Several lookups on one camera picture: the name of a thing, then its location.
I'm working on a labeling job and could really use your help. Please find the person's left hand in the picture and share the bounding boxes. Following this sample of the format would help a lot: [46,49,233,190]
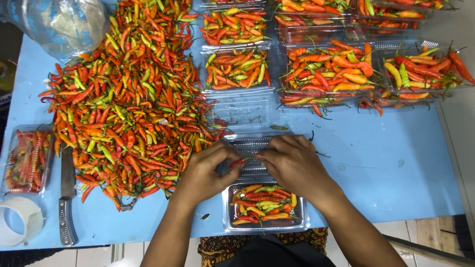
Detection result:
[177,142,246,209]

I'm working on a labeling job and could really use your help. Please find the person's right hand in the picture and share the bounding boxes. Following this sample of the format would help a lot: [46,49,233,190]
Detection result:
[255,133,345,211]

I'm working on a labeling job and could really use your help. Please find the single red chili pepper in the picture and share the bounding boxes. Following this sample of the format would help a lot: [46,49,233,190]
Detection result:
[229,156,260,169]

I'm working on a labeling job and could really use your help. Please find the open clear clamshell container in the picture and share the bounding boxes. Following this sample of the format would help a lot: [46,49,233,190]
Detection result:
[201,45,277,133]
[199,7,272,49]
[200,0,268,10]
[221,133,313,234]

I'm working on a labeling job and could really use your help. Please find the batch of chilies in tray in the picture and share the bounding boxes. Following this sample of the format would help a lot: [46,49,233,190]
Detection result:
[230,184,298,226]

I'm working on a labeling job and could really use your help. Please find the person's patterned brown clothing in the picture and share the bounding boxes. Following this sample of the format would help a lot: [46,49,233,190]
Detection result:
[198,227,329,267]

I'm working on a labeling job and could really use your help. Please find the person's black apron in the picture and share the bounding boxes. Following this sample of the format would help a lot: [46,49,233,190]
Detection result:
[213,234,336,267]

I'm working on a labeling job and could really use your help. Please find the stacks of packed chili containers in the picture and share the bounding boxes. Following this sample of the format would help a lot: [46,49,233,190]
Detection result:
[274,0,475,120]

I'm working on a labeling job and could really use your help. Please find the large heap of mixed chilies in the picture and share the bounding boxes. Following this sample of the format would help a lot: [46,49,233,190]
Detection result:
[38,0,234,213]

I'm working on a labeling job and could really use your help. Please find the closed chili pack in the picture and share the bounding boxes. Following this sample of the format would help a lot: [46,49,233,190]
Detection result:
[1,125,55,196]

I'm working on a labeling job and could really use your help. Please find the clear tape roll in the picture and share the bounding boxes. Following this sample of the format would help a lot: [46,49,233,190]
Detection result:
[0,197,45,247]

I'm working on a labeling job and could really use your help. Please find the clear plastic bag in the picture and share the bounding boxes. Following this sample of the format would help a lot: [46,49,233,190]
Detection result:
[0,0,111,62]

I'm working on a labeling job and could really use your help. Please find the knife with grey metal handle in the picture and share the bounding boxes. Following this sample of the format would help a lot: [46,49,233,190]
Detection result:
[58,146,79,247]

